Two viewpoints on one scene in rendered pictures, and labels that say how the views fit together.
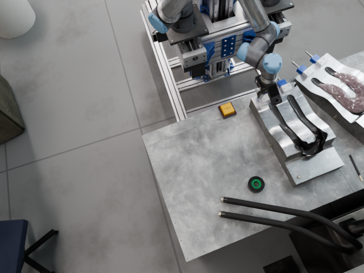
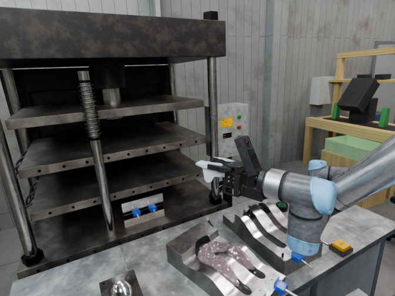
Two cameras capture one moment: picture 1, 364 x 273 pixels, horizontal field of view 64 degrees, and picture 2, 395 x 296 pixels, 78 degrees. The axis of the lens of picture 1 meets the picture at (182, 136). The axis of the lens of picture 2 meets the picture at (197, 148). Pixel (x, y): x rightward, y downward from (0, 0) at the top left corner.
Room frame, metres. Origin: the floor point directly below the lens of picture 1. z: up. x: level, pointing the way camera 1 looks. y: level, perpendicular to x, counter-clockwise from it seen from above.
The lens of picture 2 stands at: (1.48, -1.29, 1.71)
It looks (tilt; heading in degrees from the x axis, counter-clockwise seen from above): 17 degrees down; 162
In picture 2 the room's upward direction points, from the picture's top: 3 degrees counter-clockwise
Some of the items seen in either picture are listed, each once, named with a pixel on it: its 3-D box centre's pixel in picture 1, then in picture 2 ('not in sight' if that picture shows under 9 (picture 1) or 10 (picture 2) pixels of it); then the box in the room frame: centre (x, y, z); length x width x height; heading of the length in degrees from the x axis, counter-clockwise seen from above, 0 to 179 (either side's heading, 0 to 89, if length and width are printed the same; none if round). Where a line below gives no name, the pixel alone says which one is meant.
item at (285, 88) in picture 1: (281, 82); (300, 258); (0.77, -0.59, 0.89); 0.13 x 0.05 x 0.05; 9
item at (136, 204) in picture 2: not in sight; (134, 194); (-0.21, -1.23, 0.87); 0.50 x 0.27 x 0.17; 9
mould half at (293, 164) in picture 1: (294, 130); (267, 227); (0.49, -0.57, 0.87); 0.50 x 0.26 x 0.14; 9
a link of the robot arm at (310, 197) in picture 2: not in sight; (307, 193); (1.09, -0.89, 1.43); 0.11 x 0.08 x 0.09; 31
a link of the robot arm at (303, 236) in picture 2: not in sight; (305, 225); (1.08, -0.88, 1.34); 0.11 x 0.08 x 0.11; 121
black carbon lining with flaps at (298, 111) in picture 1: (298, 123); (267, 221); (0.51, -0.58, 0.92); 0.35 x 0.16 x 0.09; 9
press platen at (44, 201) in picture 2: not in sight; (121, 172); (-0.33, -1.30, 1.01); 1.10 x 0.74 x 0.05; 99
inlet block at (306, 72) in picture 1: (300, 69); (283, 288); (0.85, -0.74, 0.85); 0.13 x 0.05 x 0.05; 26
